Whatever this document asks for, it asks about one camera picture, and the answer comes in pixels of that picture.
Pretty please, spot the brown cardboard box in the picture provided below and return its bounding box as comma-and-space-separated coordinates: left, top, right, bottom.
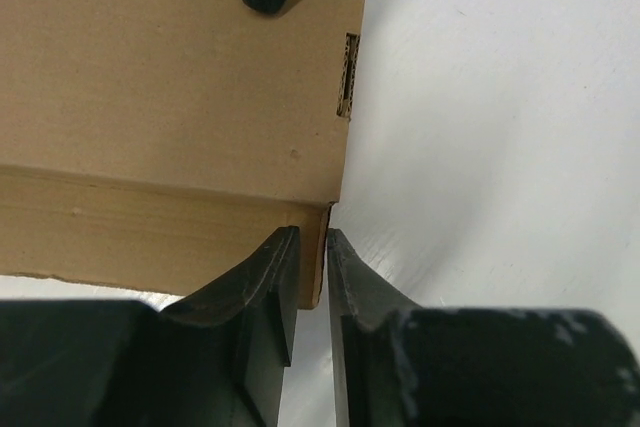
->
1, 0, 365, 309

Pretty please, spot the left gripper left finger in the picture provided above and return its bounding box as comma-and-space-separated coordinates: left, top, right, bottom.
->
1, 226, 301, 426

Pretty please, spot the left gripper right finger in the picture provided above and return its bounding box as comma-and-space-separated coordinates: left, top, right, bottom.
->
326, 229, 639, 426

